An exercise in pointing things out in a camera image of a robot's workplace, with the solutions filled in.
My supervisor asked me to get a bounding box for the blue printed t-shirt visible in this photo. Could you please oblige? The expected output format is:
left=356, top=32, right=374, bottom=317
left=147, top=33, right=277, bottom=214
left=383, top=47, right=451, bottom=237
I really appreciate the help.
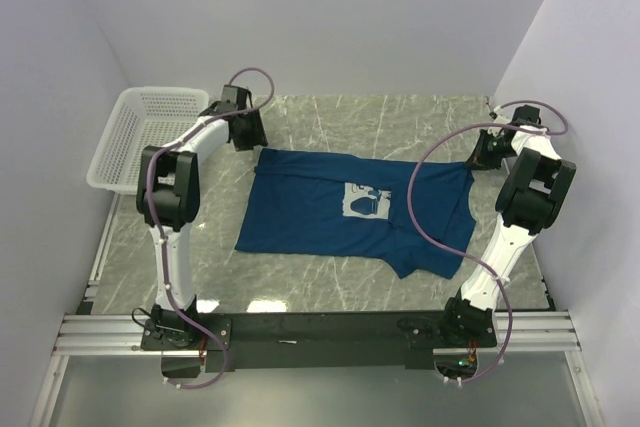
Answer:
left=236, top=148, right=476, bottom=279

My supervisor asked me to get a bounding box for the white plastic basket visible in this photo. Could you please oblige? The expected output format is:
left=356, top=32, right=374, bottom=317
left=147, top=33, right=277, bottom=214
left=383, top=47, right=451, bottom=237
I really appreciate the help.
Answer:
left=86, top=86, right=210, bottom=195

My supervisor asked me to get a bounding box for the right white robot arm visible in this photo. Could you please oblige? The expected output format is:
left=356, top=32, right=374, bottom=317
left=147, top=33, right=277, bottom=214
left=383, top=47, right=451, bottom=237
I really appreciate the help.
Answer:
left=440, top=100, right=576, bottom=346

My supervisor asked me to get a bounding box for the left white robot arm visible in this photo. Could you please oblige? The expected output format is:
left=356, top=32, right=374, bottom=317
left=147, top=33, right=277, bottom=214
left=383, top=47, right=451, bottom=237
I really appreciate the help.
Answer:
left=136, top=84, right=267, bottom=332

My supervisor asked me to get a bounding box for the black base beam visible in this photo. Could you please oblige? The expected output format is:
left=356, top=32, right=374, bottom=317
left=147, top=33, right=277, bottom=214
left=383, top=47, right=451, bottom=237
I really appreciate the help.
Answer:
left=141, top=311, right=497, bottom=373

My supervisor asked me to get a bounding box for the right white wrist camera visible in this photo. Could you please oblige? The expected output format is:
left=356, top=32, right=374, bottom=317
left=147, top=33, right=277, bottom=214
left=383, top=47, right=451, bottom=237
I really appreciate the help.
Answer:
left=487, top=106, right=511, bottom=137

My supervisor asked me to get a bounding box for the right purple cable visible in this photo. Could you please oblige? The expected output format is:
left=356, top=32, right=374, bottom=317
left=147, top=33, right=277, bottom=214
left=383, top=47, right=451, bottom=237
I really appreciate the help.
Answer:
left=405, top=99, right=570, bottom=387

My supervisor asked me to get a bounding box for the aluminium frame rail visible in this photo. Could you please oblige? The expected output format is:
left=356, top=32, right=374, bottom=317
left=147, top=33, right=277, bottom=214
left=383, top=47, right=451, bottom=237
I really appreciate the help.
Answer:
left=52, top=311, right=166, bottom=356

